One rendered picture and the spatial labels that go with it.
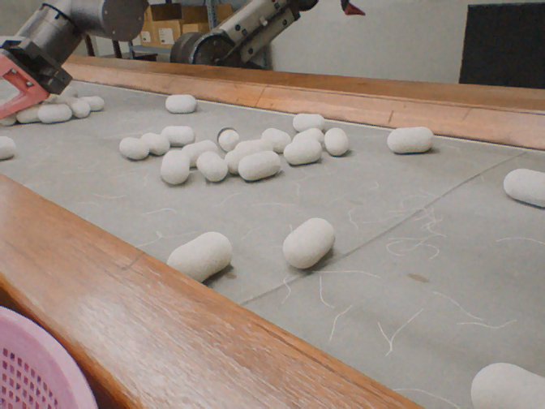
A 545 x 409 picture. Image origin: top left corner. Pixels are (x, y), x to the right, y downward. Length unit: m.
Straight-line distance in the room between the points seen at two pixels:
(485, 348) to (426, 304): 0.03
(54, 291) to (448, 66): 2.51
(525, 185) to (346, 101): 0.25
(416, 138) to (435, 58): 2.27
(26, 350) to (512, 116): 0.38
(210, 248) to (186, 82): 0.51
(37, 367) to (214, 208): 0.17
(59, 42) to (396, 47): 2.29
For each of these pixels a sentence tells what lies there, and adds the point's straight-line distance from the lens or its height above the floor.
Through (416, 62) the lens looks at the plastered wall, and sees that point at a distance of 2.73.
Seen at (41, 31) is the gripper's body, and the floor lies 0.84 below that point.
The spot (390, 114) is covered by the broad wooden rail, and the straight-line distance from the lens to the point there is 0.49.
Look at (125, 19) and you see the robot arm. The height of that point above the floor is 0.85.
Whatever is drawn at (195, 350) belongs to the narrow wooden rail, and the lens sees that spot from 0.16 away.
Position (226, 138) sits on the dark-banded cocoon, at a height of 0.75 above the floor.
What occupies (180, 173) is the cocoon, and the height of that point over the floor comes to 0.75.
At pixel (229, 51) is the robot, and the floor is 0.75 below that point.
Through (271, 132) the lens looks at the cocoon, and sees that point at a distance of 0.42.
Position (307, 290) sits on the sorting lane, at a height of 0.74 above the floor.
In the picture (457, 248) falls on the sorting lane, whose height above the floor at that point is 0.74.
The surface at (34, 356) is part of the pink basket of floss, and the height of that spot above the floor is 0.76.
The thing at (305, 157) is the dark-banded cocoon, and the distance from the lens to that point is 0.38.
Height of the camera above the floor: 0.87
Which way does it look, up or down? 23 degrees down
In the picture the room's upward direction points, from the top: 4 degrees counter-clockwise
